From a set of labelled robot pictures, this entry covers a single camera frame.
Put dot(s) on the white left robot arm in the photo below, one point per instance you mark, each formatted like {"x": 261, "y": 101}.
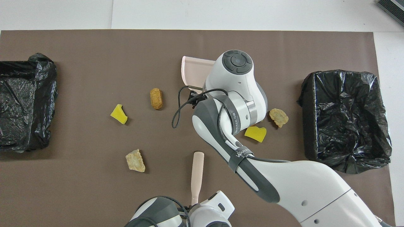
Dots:
{"x": 157, "y": 211}

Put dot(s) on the small yellow sponge wedge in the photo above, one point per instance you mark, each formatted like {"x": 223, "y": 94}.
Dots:
{"x": 118, "y": 114}

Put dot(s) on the grey ribbed device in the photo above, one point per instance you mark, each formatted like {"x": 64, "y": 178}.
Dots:
{"x": 394, "y": 8}

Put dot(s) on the beige rounded bread chunk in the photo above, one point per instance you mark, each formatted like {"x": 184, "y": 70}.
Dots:
{"x": 278, "y": 117}

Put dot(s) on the beige hand brush black bristles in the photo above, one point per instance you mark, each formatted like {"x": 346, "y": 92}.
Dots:
{"x": 198, "y": 167}

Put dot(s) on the yellow sponge chunk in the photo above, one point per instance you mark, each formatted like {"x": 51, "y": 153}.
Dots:
{"x": 255, "y": 134}

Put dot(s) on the oval brown bread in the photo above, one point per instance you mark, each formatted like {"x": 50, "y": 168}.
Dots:
{"x": 156, "y": 98}

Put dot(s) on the black bag lined bin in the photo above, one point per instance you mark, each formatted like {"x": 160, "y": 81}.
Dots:
{"x": 28, "y": 94}
{"x": 334, "y": 110}

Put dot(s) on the beige plastic dustpan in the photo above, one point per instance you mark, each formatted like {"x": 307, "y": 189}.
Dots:
{"x": 194, "y": 71}

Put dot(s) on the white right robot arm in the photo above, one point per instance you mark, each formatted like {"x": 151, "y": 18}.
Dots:
{"x": 300, "y": 183}

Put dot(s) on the brown paper table mat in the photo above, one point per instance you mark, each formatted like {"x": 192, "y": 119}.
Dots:
{"x": 94, "y": 63}

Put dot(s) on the beige angular bread chunk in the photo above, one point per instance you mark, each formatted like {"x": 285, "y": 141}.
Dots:
{"x": 135, "y": 161}

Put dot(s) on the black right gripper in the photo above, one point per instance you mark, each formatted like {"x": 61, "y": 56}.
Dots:
{"x": 197, "y": 99}

